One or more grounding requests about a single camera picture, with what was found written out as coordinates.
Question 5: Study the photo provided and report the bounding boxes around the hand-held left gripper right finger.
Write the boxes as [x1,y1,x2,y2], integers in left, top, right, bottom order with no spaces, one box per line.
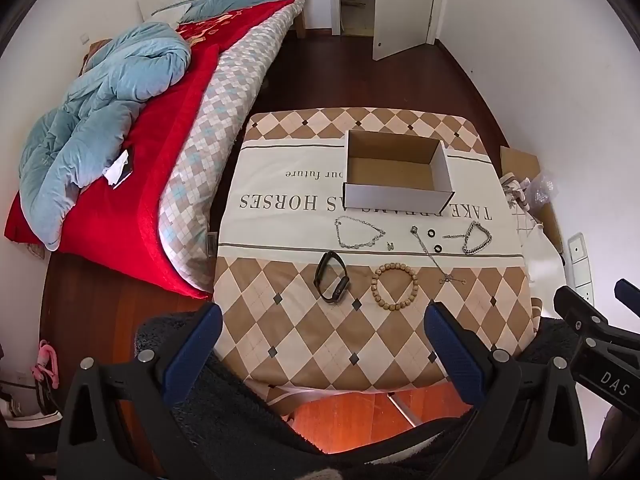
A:
[424,301,588,480]

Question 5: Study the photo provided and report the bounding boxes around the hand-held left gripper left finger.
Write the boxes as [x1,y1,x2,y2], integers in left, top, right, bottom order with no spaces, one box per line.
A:
[56,303,224,480]

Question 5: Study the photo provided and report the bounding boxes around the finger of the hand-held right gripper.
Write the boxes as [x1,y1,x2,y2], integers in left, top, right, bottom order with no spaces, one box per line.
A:
[553,285,616,333]
[614,278,640,320]

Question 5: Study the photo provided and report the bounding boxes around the wooden bead bracelet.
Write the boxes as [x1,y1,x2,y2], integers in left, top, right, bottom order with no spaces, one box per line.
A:
[371,263,419,312]

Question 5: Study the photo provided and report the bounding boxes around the silver chain bracelet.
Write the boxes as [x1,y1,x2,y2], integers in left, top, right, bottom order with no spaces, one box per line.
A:
[442,221,493,256]

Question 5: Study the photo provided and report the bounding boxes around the thin silver pendant necklace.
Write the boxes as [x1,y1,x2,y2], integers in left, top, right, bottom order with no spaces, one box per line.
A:
[410,226,468,286]

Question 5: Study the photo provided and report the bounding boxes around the black smart band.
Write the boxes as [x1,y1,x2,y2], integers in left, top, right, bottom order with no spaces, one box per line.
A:
[313,251,351,305]

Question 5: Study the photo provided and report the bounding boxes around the ornate silver necklace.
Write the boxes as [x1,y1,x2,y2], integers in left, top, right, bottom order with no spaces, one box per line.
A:
[334,215,387,249]

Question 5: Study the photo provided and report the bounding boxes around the cardboard box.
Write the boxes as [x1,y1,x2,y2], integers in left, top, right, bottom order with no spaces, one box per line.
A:
[343,130,456,211]

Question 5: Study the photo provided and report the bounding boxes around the metal table leg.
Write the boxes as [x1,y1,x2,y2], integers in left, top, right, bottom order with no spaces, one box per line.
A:
[387,392,423,426]

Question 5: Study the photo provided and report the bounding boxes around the diamond pattern printed tablecloth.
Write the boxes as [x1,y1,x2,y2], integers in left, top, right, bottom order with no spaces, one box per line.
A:
[212,106,543,406]

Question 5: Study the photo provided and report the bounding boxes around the dark fleece clothing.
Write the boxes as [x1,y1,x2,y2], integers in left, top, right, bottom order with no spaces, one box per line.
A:
[132,310,573,480]

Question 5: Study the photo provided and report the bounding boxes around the clear plastic bag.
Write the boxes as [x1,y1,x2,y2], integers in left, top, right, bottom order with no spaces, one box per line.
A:
[530,175,558,211]

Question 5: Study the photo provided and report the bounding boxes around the flat cardboard sheet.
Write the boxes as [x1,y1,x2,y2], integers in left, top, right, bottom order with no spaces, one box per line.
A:
[500,146,566,256]

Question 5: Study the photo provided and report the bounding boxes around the pink slipper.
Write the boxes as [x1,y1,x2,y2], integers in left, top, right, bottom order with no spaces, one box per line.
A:
[31,340,61,386]

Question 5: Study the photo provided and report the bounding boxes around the bed with red blanket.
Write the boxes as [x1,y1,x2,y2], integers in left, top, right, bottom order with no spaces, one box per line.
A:
[4,0,296,301]
[157,0,306,301]

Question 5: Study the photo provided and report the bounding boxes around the black phone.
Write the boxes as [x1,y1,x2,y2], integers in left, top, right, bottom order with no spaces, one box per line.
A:
[112,149,136,190]

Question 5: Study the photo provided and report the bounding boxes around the black white sneaker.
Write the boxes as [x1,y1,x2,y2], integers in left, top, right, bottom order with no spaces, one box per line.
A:
[0,380,61,426]

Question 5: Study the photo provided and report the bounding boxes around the white paper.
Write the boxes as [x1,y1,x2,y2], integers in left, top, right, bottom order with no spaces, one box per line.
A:
[102,150,132,186]

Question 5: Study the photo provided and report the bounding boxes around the light blue duvet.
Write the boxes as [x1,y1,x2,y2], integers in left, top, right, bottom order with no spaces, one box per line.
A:
[19,22,193,252]

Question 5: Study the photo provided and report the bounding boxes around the white door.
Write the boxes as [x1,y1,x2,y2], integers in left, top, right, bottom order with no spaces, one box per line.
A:
[372,0,441,61]

